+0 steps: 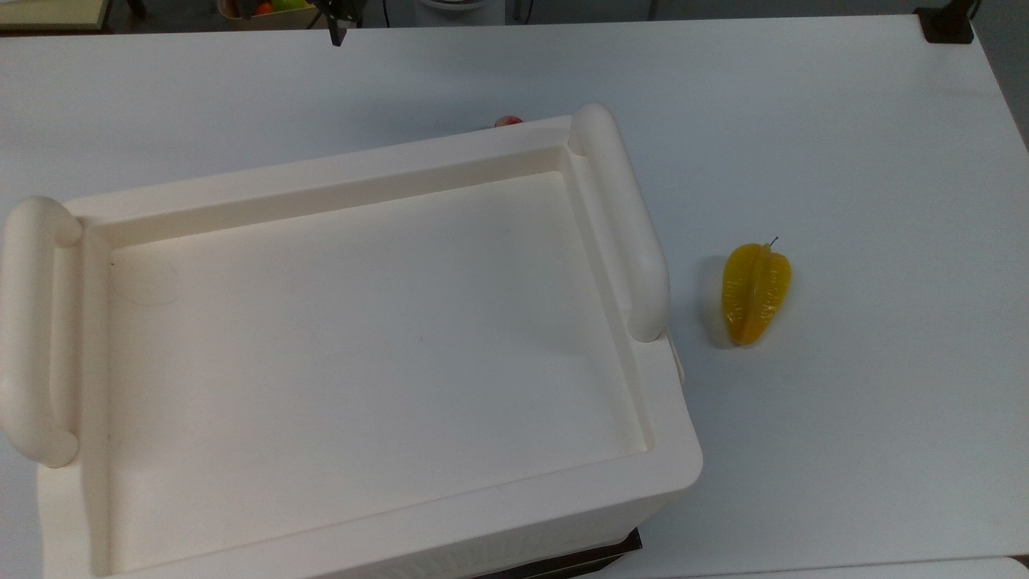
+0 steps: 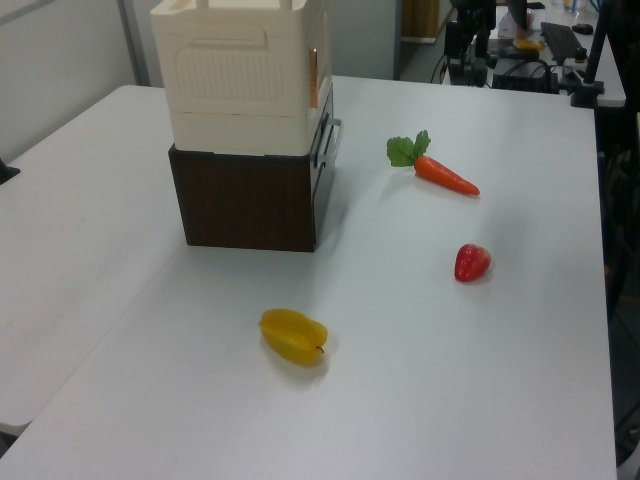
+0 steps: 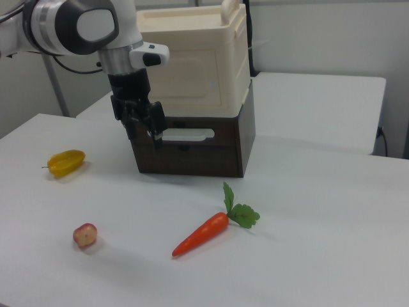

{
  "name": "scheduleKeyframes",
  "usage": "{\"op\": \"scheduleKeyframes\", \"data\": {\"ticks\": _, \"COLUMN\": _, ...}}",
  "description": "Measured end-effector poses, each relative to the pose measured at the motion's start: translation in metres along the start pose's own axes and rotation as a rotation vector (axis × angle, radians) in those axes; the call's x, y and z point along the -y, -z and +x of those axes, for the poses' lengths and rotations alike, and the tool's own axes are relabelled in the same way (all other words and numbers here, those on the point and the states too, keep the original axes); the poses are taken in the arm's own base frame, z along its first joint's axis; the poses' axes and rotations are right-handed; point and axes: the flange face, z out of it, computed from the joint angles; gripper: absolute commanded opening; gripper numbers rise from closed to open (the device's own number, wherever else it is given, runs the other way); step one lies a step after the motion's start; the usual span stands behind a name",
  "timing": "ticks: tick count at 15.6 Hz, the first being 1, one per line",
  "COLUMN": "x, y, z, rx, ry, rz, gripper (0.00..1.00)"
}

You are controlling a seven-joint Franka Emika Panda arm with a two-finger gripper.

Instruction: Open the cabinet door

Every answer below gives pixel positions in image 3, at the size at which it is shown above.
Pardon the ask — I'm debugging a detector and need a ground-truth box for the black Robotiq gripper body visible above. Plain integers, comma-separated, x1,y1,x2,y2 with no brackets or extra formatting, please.
107,70,152,122

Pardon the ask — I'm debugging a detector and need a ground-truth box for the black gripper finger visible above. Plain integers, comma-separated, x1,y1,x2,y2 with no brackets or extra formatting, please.
143,100,166,151
120,104,139,141

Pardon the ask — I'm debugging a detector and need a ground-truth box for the cream cabinet door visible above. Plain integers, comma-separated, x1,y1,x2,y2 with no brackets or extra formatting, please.
143,47,226,108

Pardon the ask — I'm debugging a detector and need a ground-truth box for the dark brown wooden box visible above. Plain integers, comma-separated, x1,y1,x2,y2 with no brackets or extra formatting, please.
130,79,257,178

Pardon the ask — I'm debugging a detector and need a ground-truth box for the grey metal pole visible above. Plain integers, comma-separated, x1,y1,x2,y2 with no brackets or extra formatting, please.
40,51,71,118

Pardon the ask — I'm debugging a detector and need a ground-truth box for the yellow toy star fruit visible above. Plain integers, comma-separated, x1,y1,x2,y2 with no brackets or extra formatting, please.
41,149,86,178

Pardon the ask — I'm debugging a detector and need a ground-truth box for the orange toy carrot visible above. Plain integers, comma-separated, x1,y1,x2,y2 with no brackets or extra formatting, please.
171,181,261,258

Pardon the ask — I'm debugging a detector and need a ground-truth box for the red toy apple piece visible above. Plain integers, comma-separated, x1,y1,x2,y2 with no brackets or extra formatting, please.
72,223,98,248

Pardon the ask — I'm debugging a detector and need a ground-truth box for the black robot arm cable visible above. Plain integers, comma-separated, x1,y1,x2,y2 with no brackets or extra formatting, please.
47,54,107,75

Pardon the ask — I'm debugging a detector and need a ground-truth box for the black cable behind cabinet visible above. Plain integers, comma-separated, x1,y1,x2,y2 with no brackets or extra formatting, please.
244,0,258,78

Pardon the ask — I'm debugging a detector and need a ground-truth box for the black power cable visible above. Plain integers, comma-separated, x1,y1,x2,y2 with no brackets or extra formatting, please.
376,125,389,157

